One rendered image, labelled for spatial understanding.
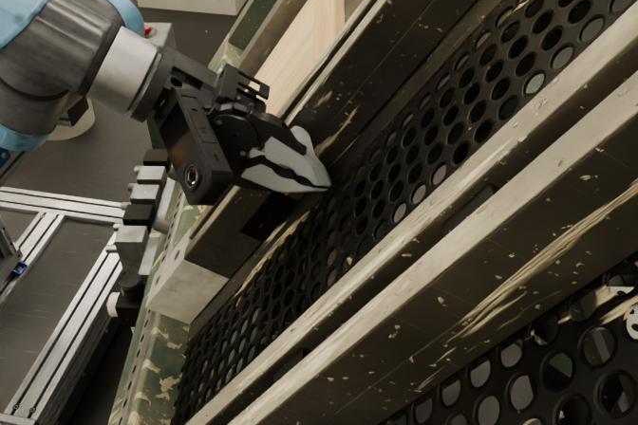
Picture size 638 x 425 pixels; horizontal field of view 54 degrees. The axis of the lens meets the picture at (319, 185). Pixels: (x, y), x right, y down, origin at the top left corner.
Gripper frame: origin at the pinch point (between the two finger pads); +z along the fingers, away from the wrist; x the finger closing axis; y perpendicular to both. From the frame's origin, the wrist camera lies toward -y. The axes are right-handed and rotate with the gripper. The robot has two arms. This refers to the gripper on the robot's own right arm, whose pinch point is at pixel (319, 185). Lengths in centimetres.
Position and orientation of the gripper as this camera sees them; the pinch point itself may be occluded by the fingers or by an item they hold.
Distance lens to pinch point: 65.9
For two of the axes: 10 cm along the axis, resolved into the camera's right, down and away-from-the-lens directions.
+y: 0.1, -6.6, 7.5
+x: -5.5, 6.2, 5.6
